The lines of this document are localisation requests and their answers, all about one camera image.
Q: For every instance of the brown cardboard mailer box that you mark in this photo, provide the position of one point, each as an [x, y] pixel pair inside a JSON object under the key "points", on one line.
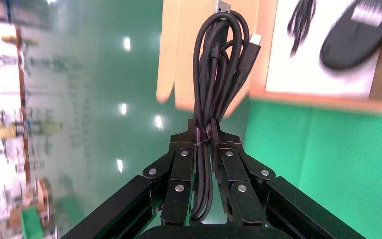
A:
{"points": [[184, 59]]}

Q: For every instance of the white printed paper sheet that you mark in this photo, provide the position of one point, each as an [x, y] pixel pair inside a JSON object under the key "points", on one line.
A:
{"points": [[306, 76]]}

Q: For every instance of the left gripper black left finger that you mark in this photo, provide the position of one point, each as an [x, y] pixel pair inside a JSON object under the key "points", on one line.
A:
{"points": [[181, 178]]}

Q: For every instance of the green table cloth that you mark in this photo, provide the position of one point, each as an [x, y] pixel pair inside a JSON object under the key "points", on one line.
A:
{"points": [[329, 158]]}

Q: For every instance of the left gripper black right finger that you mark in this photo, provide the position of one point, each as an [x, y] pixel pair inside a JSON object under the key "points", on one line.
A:
{"points": [[237, 184]]}

